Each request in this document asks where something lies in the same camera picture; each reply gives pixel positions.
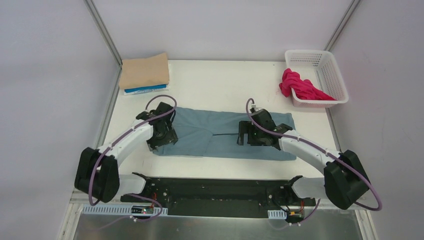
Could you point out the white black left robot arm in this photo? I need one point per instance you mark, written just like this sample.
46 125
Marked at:
98 169

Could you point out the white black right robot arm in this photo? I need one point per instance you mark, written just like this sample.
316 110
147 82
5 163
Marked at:
344 181

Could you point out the right controller circuit board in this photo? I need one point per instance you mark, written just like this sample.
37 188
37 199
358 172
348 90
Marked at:
295 215

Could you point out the folded blue white t shirt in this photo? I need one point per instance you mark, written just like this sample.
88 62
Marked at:
145 89

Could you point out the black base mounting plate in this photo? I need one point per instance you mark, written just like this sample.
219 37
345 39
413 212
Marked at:
227 198

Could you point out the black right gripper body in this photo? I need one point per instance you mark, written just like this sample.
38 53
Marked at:
243 133

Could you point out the aluminium frame post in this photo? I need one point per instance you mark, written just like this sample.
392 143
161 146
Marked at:
353 5
95 14

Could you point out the controller circuit board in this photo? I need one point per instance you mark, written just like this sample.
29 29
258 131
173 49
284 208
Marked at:
139 210
295 215

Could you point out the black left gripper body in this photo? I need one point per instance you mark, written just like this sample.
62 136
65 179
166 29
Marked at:
164 139

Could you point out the grey-blue t shirt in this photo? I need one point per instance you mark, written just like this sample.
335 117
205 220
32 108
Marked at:
214 134

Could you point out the left controller circuit board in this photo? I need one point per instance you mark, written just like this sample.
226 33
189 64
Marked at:
139 210

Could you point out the folded tan t shirt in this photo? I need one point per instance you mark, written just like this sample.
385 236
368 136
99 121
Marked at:
145 72

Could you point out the pink red t shirt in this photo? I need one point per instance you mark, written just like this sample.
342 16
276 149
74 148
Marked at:
303 89

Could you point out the white plastic laundry basket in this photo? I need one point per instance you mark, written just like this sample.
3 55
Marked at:
321 68

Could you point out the right aluminium frame post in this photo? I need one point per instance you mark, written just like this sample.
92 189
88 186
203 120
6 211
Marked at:
353 5

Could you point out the left aluminium frame post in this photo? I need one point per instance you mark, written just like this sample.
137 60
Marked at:
95 14

